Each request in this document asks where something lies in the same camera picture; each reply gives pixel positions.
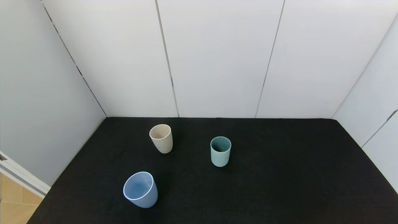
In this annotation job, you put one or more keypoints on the blue plastic cup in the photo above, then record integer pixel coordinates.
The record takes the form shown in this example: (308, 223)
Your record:
(146, 199)

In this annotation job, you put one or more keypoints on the beige plastic cup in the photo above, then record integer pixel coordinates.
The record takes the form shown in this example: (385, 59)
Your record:
(163, 144)

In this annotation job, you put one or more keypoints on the teal plastic cup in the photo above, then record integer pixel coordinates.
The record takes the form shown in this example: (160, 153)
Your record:
(220, 158)

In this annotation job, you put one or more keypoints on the white frame rail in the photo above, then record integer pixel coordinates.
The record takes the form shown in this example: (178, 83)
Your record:
(21, 179)

